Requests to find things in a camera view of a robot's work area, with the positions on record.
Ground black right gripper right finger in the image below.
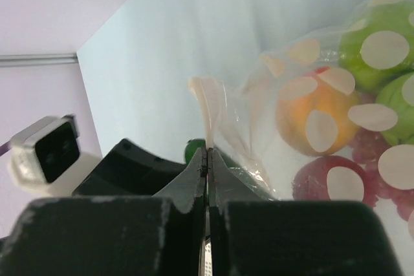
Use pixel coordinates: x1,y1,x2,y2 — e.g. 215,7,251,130
207,149,402,275

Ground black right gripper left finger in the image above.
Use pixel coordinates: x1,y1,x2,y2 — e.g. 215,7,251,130
1,148,207,275

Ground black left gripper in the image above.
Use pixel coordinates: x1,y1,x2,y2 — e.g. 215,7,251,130
72,138,186,196

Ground clear polka dot zip bag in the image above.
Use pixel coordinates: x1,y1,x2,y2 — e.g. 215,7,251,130
188,0,413,222

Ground orange yellow fake fruit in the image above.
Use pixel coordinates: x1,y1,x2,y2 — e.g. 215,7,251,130
276,67,359,156

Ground red fake pepper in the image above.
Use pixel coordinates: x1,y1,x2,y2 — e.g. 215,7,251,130
292,156,377,207

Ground pink fake grapes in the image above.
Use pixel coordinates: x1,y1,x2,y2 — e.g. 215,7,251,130
350,92,413,221

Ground green fake fruit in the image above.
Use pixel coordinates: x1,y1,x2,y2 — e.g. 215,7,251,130
338,1,413,145

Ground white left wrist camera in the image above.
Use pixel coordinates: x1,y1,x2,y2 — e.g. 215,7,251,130
8,114,102,197

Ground left aluminium frame post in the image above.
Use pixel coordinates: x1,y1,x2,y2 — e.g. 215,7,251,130
1,54,78,68

